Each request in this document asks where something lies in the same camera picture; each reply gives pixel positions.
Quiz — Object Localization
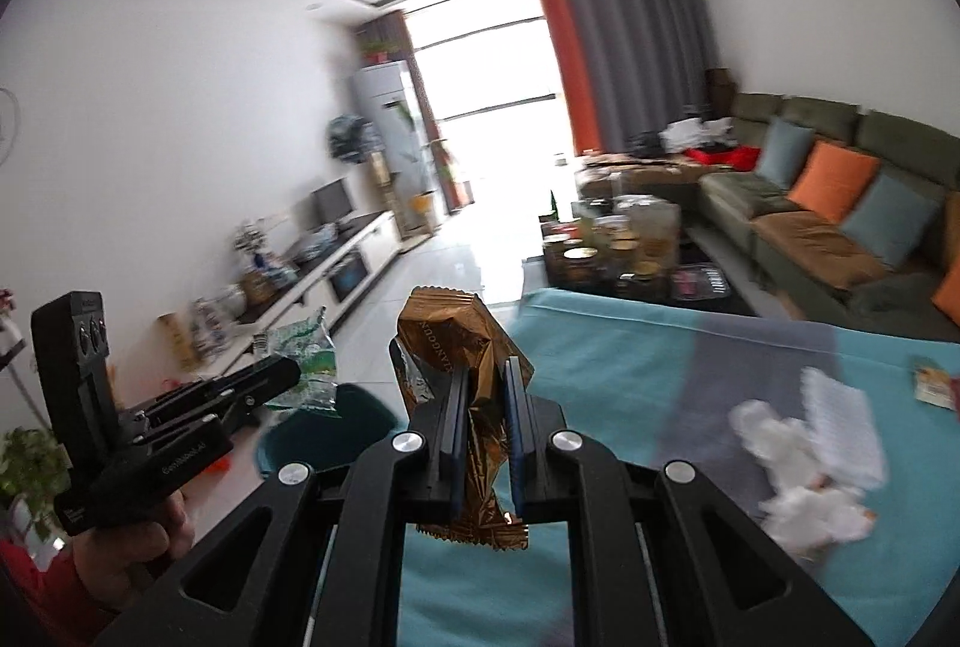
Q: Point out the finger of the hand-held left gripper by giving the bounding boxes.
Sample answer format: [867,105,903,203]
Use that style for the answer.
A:
[124,411,260,449]
[146,354,302,427]

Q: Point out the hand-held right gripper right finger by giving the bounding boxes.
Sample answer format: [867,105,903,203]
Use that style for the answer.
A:
[504,358,875,647]

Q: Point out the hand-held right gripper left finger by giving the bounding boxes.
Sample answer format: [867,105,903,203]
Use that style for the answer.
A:
[94,369,472,647]

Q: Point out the green printed plastic bag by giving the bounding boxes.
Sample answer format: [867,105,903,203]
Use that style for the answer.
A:
[259,309,338,412]

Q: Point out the teal plastic bin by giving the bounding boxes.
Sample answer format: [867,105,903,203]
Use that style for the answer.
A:
[255,383,398,479]

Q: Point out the large gold foil wrapper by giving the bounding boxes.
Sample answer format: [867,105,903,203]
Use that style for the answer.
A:
[394,287,535,552]

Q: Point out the white tissue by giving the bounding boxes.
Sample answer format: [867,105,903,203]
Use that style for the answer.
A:
[731,399,878,554]

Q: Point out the white ridged plastic tray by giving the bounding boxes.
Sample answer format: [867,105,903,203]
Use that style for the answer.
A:
[799,366,887,490]

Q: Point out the person's left forearm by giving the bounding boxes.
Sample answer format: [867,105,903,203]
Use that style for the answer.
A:
[0,534,113,647]

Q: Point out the person's left hand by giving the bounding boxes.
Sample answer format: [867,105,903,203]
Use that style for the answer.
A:
[71,493,196,607]

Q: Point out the green leafy potted plant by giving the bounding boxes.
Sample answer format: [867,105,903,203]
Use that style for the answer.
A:
[0,426,72,543]

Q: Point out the blue vase with branches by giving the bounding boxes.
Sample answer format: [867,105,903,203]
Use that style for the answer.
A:
[232,218,284,279]

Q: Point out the crumpled clear plastic bag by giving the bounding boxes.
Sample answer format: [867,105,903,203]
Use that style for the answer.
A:
[296,225,338,262]

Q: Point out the teal and grey tablecloth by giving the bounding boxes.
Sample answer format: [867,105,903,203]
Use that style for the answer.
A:
[315,287,960,647]

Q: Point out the white TV cabinet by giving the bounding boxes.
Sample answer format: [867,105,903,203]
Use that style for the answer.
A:
[161,208,402,393]

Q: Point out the black monitor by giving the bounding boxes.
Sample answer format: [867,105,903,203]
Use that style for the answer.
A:
[311,178,355,228]

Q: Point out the tall potted plant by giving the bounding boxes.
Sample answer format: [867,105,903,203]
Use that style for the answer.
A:
[397,99,458,235]

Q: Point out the dark coffee table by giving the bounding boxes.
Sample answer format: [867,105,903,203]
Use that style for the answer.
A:
[540,197,740,318]

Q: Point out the blue patterned hanging bag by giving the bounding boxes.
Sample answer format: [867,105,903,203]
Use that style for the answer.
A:
[326,114,376,164]

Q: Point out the clear plastic storage box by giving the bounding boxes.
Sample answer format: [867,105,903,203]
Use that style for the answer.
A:
[615,197,682,265]

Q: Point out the red grey striped curtain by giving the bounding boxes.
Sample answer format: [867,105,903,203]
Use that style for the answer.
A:
[356,13,470,217]

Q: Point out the white standing air conditioner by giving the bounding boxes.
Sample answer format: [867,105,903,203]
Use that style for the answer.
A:
[352,60,440,239]

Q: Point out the green sofa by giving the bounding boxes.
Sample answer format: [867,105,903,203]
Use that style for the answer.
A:
[581,92,960,344]

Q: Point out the red cloth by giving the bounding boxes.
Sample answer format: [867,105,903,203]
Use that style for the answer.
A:
[686,144,762,172]

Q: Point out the pile of white clothes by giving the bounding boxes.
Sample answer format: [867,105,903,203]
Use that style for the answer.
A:
[660,118,736,153]

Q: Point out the large window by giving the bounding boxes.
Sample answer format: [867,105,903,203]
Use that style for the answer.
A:
[409,28,575,123]

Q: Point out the grey-blue cushion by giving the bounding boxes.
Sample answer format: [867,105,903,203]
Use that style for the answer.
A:
[840,173,942,269]
[754,118,815,190]

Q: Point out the orange and grey curtain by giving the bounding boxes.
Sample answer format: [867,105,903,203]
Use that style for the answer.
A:
[534,0,713,157]

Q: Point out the brown cardboard boxes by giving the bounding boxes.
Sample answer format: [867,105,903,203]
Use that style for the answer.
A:
[705,68,740,115]

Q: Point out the orange cushion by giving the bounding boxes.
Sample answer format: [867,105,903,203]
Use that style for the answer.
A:
[787,140,882,224]
[930,260,960,325]

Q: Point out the yellow white snack packet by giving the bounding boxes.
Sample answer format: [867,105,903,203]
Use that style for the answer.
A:
[911,358,955,406]

